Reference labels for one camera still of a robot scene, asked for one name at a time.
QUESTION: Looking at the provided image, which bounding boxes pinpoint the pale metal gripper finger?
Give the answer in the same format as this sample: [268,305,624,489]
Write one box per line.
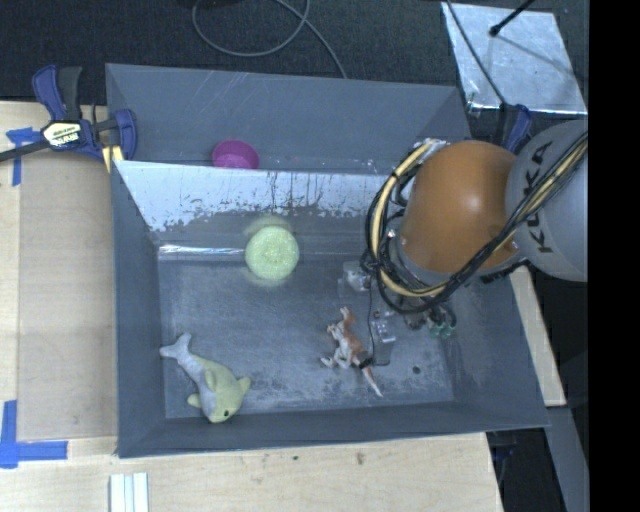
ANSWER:
[370,319,398,367]
[341,259,374,297]

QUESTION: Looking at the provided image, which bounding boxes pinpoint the orange and white toy dinosaur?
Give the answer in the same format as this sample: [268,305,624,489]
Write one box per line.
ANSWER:
[319,306,385,399]

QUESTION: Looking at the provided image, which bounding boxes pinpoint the grey metal bin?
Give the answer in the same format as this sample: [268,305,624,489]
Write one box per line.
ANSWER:
[104,62,552,459]

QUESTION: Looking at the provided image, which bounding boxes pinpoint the light green ball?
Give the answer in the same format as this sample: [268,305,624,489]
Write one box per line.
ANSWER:
[242,215,302,288]

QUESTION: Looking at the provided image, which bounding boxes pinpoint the magenta plastic cup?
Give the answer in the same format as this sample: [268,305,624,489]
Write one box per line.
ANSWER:
[211,139,261,170]

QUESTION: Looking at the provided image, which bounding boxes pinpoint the grey and yellow toy dolphin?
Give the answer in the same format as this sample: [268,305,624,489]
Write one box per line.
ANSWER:
[158,332,252,425]

